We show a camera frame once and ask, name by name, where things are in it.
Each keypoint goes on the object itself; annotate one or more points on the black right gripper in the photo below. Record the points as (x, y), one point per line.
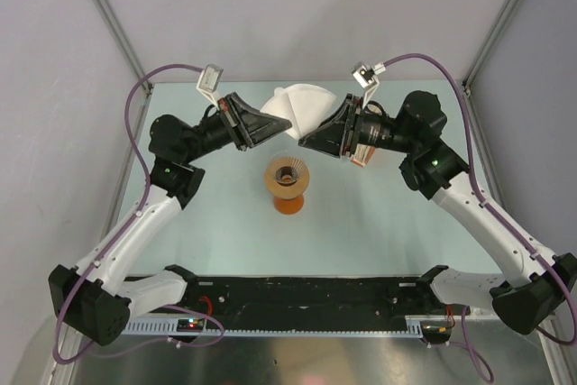
(327, 137)

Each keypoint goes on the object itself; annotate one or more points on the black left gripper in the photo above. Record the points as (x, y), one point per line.
(262, 125)

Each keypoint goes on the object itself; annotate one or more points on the white paper coffee filter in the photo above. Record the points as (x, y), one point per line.
(306, 106)

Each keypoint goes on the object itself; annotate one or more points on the orange carafe with wooden collar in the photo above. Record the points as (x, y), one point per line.
(287, 199)

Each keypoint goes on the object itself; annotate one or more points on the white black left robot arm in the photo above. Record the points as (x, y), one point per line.
(94, 297)

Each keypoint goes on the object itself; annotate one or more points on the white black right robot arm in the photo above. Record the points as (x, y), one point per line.
(533, 280)

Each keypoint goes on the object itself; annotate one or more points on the orange coffee filter package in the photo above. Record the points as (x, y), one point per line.
(362, 155)

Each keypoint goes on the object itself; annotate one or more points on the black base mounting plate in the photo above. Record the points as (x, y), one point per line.
(312, 303)

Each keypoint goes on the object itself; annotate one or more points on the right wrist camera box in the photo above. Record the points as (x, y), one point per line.
(368, 78)

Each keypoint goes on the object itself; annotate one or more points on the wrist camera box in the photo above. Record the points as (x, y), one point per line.
(207, 83)
(368, 78)

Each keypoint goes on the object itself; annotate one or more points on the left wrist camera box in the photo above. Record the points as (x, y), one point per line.
(207, 83)

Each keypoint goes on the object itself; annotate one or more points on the white slotted cable duct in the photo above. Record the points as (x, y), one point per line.
(159, 326)

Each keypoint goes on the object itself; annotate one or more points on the grey aluminium frame rail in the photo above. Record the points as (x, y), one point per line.
(120, 37)

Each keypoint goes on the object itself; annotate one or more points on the right grey frame post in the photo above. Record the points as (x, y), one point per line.
(496, 31)

